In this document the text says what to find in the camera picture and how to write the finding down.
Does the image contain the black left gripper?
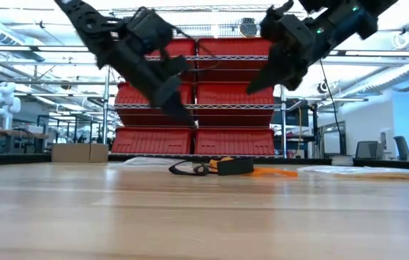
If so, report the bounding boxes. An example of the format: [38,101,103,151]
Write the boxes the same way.
[108,39,197,129]

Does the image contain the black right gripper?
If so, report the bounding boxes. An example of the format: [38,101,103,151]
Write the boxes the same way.
[246,0,363,95]

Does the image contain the clear plastic zip bag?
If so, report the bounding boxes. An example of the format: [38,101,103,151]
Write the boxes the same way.
[121,155,195,168]
[296,165,409,181]

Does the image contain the thin black rubber band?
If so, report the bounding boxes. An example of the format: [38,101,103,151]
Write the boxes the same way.
[168,160,211,177]

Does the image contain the red plastic bin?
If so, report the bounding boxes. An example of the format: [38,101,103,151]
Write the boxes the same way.
[111,126,194,155]
[197,37,276,82]
[196,80,276,127]
[194,126,276,156]
[114,81,195,127]
[145,38,197,83]

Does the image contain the black round fan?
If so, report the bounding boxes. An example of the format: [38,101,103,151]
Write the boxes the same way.
[239,17,259,38]

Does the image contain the white round spool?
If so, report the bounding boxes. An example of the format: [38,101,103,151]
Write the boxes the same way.
[330,155,355,168]

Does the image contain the small cardboard box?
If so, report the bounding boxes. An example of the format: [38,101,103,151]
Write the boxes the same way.
[51,142,110,163]

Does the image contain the wooden workbench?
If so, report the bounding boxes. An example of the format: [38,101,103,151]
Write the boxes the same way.
[0,126,49,155]

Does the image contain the thin black hanging cable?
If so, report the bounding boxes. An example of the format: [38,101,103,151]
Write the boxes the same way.
[319,59,347,157]

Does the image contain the metal wire shelving cart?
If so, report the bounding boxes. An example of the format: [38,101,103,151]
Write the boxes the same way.
[101,3,288,160]

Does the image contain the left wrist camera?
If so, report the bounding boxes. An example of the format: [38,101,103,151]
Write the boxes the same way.
[124,6,175,50]

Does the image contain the black aluminium table frame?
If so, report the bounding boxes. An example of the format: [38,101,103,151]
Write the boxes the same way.
[0,152,409,173]

